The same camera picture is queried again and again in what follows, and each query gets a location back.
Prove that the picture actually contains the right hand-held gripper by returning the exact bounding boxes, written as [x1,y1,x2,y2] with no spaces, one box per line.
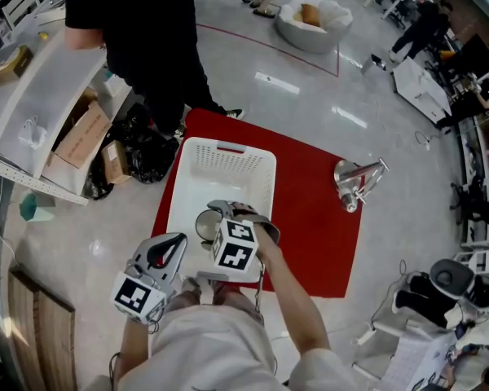
[200,200,282,273]

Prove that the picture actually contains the grey round appliance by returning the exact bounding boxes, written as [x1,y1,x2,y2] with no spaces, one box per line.
[429,257,477,301]

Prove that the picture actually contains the table with white cloth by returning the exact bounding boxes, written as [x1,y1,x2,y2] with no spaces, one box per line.
[351,319,462,391]

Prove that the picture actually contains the wooden board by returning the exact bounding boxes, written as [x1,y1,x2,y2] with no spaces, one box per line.
[7,268,77,391]

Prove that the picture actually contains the white plastic basket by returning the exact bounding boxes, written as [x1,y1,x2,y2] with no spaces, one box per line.
[165,136,279,290]

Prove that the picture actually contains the black backpack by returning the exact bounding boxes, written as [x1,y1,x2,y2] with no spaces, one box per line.
[392,274,454,328]

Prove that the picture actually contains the white carton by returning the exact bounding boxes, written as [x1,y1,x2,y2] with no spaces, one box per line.
[33,0,69,27]

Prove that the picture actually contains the white metal shelf rack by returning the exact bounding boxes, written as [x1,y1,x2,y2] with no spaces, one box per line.
[0,0,134,207]

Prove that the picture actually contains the orange cushion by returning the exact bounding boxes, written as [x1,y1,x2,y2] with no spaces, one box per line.
[300,2,324,29]

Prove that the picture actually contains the person's right forearm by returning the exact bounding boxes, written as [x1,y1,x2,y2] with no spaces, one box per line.
[253,228,332,358]

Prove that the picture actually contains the large black plastic bag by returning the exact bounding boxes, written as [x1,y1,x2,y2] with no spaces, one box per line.
[111,103,181,185]

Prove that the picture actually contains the silver waste bin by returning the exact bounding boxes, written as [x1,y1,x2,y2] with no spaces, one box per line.
[359,53,389,80]

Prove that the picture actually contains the small cardboard box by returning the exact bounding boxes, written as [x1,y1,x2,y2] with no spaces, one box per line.
[100,139,132,186]

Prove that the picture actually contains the small black plastic bag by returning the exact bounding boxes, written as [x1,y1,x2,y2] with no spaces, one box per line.
[82,159,116,201]

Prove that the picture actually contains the clear glass cup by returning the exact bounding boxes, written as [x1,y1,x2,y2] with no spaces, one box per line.
[194,209,224,244]

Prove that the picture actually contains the person's left shoe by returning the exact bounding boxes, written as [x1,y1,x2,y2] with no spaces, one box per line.
[180,275,202,297]

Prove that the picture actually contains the black office chair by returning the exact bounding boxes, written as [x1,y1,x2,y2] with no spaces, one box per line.
[449,174,489,231]

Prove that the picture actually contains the large cardboard box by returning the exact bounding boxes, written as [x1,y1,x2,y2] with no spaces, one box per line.
[53,99,113,170]

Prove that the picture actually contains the teal waste bin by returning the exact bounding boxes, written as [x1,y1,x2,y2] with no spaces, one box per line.
[18,192,57,224]

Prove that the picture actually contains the white open shelf unit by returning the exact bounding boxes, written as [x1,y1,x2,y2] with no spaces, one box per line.
[457,60,489,248]

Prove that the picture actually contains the red tablecloth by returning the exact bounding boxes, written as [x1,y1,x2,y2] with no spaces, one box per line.
[150,108,365,300]

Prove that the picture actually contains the white cable bundle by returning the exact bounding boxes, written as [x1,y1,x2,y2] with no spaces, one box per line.
[17,115,49,151]

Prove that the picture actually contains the person's right hand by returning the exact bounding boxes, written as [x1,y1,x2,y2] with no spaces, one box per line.
[232,202,267,225]

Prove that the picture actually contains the person's tan trousers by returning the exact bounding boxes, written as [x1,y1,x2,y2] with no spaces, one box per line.
[165,285,267,326]

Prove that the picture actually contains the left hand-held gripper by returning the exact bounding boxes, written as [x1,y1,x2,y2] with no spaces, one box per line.
[110,232,189,326]

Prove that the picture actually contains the white low cabinet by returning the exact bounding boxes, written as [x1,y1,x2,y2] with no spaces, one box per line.
[391,56,454,125]

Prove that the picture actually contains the person's left forearm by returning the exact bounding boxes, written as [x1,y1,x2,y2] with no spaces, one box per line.
[115,318,152,383]

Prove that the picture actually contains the grey beanbag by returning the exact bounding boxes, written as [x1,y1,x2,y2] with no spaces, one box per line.
[273,0,354,55]

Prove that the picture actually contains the person's white shirt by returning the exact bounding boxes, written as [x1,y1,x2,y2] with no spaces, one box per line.
[87,303,354,391]

